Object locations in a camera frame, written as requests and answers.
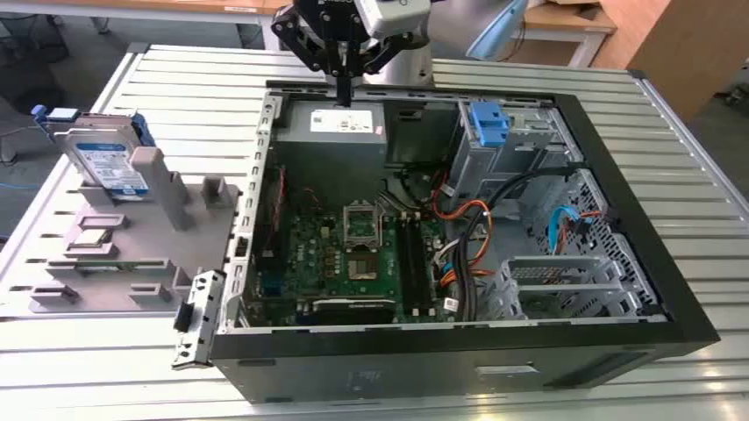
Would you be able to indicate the silver optical drive cage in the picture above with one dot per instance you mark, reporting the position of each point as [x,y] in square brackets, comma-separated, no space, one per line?
[475,175]

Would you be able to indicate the black plastic air shroud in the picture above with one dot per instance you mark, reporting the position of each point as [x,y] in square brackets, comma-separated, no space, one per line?
[419,144]

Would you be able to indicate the black RAM slot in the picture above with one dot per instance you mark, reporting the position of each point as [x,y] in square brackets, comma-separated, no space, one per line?
[408,263]

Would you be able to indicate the green motherboard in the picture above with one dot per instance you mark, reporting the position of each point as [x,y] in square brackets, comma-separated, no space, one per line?
[316,263]

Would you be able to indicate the CPU socket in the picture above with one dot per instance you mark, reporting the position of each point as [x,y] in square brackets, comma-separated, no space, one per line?
[362,267]

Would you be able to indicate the black open PC case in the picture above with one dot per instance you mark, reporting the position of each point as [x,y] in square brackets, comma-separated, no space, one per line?
[411,373]

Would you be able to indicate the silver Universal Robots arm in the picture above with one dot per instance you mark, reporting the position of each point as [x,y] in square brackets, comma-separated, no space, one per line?
[404,66]

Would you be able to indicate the black waste bin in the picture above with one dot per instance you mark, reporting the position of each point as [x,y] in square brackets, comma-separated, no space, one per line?
[38,92]

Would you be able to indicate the hard disk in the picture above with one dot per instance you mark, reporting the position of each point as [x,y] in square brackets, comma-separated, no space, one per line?
[106,162]

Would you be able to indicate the wooden cabinet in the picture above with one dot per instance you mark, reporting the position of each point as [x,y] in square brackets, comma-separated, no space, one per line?
[691,52]

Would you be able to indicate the silver CPU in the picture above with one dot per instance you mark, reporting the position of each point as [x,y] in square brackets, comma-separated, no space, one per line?
[94,237]

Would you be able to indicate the silver card retention bracket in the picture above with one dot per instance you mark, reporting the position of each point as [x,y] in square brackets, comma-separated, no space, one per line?
[202,320]

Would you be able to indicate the grey power supply unit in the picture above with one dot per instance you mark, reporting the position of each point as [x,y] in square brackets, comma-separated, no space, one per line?
[328,166]

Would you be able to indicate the black graphics card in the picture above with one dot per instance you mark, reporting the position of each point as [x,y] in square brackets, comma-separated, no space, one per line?
[352,309]

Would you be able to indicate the green RAM stick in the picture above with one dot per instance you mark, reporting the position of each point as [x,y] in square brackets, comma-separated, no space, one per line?
[109,266]

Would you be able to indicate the wooden desk white frame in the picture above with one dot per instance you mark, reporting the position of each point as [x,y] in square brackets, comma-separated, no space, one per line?
[176,13]
[573,26]

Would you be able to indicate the silver disk bay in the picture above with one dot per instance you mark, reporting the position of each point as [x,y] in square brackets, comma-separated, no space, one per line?
[563,287]

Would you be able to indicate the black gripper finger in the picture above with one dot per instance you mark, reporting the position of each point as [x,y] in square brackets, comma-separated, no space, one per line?
[298,39]
[392,48]

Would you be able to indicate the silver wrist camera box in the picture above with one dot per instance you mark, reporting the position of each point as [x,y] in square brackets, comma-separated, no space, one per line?
[392,17]

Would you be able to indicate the grey parts rack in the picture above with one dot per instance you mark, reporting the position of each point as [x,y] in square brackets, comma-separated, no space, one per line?
[153,245]

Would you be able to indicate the blue plastic drive latch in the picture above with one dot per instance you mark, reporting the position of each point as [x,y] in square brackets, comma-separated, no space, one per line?
[489,127]

